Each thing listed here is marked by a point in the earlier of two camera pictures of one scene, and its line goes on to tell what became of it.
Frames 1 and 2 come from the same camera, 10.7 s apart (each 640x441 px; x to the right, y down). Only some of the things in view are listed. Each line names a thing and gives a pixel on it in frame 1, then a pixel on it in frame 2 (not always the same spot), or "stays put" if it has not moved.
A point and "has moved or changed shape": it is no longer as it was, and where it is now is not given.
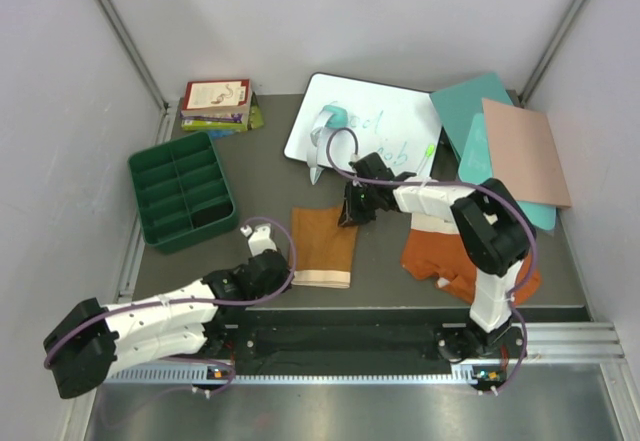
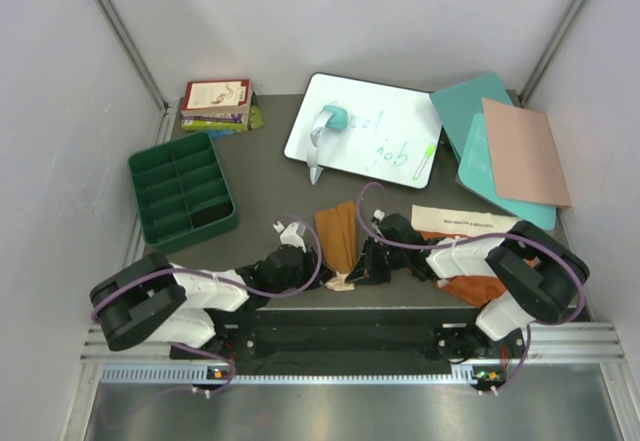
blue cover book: x=222 y=133 stays put
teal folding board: x=475 y=167 stays put
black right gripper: x=351 y=215 → x=367 y=266
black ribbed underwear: x=211 y=214 stays put
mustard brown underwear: x=325 y=250 has moved or changed shape
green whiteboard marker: x=429 y=152 stays put
